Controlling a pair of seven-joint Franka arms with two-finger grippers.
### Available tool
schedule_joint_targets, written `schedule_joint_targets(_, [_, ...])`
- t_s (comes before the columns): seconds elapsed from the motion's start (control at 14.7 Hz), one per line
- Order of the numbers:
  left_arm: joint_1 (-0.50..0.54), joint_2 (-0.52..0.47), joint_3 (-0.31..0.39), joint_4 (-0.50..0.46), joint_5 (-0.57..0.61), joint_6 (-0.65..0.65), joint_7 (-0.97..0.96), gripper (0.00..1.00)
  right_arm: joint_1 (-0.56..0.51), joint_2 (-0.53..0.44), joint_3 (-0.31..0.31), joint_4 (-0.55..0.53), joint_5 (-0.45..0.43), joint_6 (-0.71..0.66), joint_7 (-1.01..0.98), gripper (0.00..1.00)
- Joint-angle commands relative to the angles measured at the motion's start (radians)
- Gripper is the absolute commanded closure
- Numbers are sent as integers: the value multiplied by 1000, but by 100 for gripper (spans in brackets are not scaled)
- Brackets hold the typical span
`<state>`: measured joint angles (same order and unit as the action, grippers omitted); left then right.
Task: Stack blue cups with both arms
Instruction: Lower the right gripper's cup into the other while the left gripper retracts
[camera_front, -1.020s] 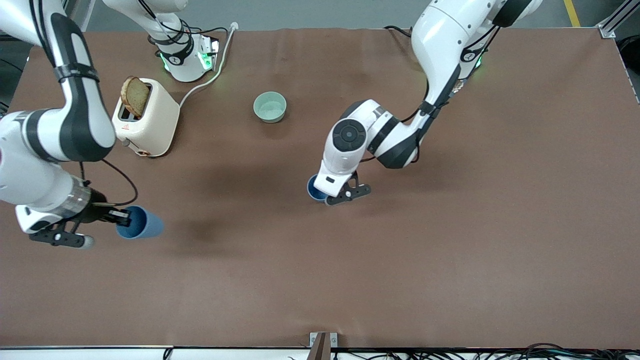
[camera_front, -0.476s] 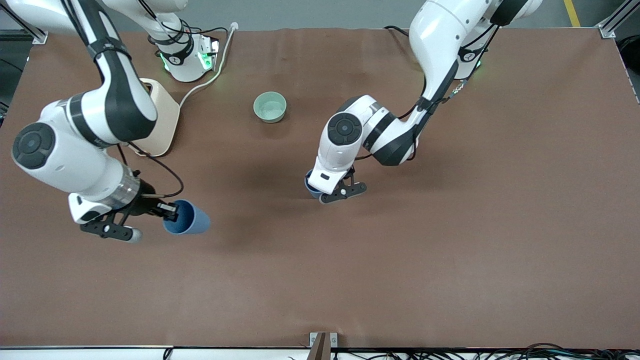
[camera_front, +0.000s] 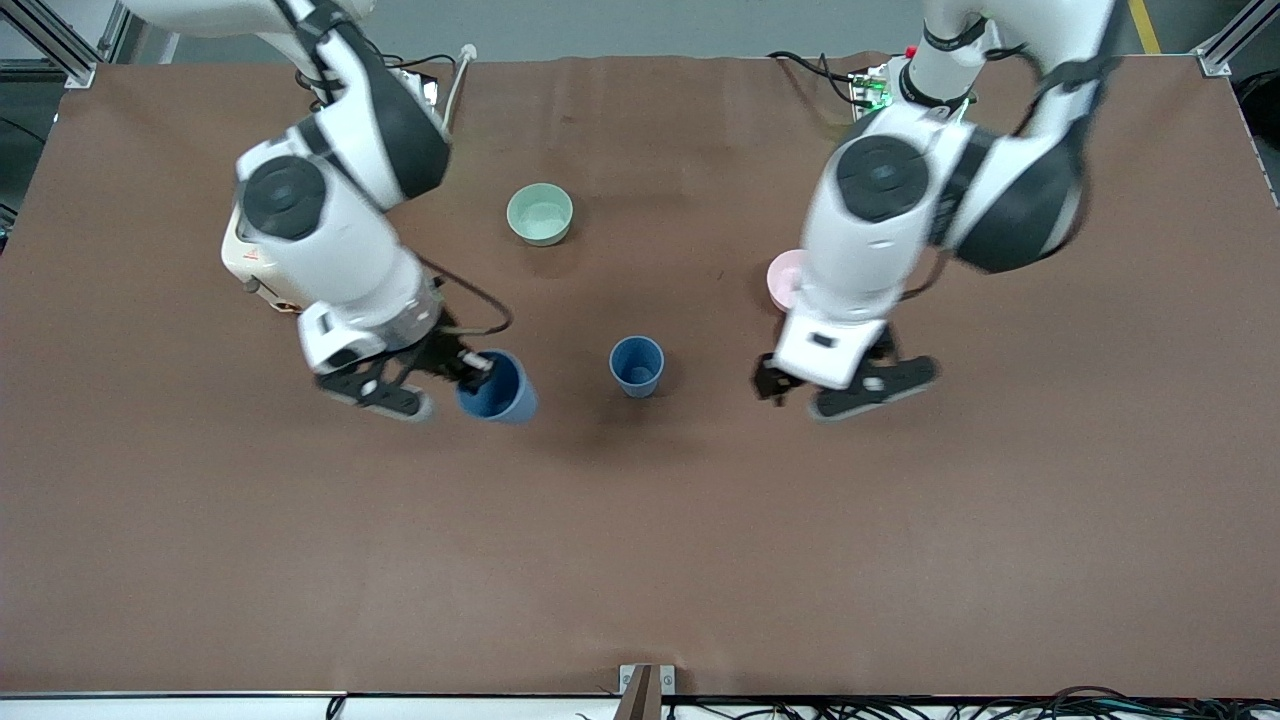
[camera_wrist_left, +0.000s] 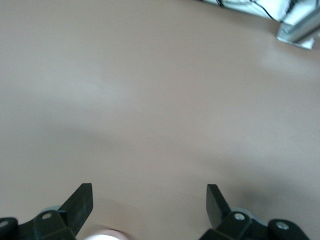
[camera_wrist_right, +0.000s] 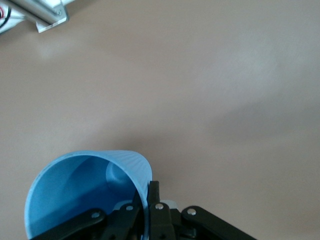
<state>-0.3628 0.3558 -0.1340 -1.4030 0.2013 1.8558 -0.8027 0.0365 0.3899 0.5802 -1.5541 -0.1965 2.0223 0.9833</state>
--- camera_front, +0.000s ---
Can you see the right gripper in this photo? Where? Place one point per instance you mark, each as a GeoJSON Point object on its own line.
{"type": "Point", "coordinates": [437, 351]}

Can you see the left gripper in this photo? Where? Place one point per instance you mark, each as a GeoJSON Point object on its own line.
{"type": "Point", "coordinates": [771, 380]}

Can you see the blue plastic cup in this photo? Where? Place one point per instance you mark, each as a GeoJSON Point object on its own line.
{"type": "Point", "coordinates": [505, 395]}
{"type": "Point", "coordinates": [637, 375]}

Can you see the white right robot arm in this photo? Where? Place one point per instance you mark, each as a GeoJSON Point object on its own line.
{"type": "Point", "coordinates": [330, 250]}

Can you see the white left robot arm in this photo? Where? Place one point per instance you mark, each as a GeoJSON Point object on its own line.
{"type": "Point", "coordinates": [880, 230]}

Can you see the pink bowl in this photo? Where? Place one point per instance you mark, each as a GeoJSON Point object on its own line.
{"type": "Point", "coordinates": [782, 280]}

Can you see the green bowl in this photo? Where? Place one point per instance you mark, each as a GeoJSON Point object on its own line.
{"type": "Point", "coordinates": [540, 215]}

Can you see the cream white toaster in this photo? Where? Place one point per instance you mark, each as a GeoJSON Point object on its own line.
{"type": "Point", "coordinates": [240, 265]}

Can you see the grey metal bracket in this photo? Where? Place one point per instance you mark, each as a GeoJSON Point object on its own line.
{"type": "Point", "coordinates": [647, 690]}

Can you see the aluminium frame profile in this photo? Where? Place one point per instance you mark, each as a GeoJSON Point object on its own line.
{"type": "Point", "coordinates": [1225, 50]}
{"type": "Point", "coordinates": [60, 50]}

